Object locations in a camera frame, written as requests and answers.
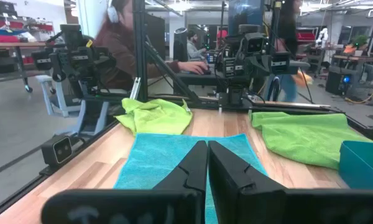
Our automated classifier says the small black camera box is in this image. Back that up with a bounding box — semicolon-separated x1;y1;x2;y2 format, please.
40;134;74;167

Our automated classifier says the black cylinder device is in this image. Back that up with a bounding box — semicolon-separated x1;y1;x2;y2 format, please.
173;27;189;62

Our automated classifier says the small potted plant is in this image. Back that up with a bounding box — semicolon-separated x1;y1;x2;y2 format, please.
350;34;370;52

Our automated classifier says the teal microfiber towel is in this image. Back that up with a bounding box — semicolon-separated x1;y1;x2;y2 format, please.
113;133;268;224

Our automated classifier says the laptop on side desk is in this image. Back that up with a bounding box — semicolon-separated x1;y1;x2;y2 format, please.
173;70;226;95

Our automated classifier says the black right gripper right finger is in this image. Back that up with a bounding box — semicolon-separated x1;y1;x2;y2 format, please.
208;141;287;224

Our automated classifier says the shelf with red bins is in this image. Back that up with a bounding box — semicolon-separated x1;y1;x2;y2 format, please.
0;0;55;43

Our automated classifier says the lime green towel white tag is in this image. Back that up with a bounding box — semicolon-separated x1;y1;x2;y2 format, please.
114;98;193;137

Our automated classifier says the white metal stand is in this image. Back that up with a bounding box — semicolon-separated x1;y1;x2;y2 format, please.
35;74;109;134

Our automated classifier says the red storage bin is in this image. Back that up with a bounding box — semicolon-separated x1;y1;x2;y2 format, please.
297;30;316;43

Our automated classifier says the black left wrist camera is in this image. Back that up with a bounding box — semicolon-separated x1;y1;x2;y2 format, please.
244;32;265;54

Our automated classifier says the wooden workbench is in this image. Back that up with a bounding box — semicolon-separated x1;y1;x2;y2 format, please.
0;42;55;94

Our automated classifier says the black computer monitor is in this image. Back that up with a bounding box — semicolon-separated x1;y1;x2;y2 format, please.
145;14;167;60

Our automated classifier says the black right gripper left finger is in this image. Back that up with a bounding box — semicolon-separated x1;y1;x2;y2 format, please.
152;140;208;194

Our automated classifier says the green microfiber towel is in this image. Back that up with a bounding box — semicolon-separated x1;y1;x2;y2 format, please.
250;111;373;170

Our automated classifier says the computer monitor blue screen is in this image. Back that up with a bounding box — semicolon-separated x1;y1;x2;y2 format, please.
228;0;265;35

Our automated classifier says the black computer blue light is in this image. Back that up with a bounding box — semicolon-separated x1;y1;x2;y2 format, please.
325;66;352;96

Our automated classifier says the person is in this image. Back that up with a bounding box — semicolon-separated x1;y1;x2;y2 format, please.
186;29;208;62
91;0;211;91
267;0;313;103

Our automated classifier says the teal plastic bin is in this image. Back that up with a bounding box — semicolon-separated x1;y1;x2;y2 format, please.
338;140;373;190

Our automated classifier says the white robot figure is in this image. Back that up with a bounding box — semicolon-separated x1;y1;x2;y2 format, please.
316;27;329;47

